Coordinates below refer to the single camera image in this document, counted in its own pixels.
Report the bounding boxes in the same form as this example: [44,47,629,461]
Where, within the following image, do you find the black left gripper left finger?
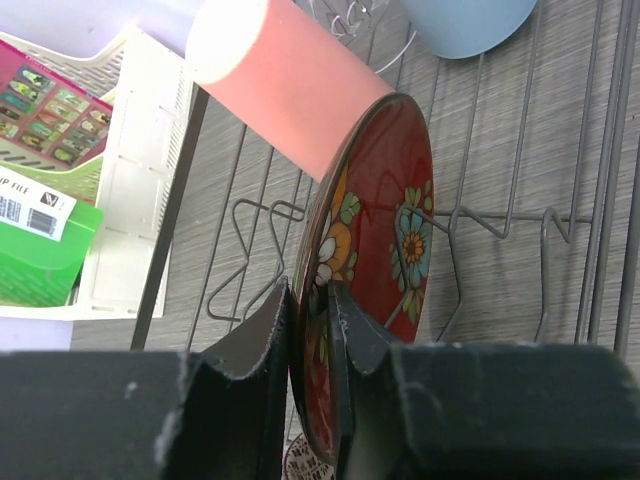
[1,280,291,479]

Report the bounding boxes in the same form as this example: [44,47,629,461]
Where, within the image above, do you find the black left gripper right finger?
[327,282,639,479]

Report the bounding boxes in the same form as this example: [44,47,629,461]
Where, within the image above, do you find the red floral plate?
[290,93,434,461]

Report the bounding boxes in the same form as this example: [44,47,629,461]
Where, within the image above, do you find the pink plastic cup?
[185,0,393,181]

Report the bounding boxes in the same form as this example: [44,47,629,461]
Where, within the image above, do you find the patterned ceramic bowl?
[283,434,335,480]

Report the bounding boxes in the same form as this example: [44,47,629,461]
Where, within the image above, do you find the green plastic file folder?
[1,156,104,308]

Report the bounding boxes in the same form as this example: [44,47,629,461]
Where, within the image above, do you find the white file organizer basket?
[1,28,193,321]

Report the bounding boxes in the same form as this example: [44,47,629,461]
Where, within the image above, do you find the clear glass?
[295,0,416,84]

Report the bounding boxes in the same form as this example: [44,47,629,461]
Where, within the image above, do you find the blue plastic cup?
[401,0,537,60]

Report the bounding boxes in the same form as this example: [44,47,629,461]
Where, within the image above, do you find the wire dish rack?
[132,1,639,368]

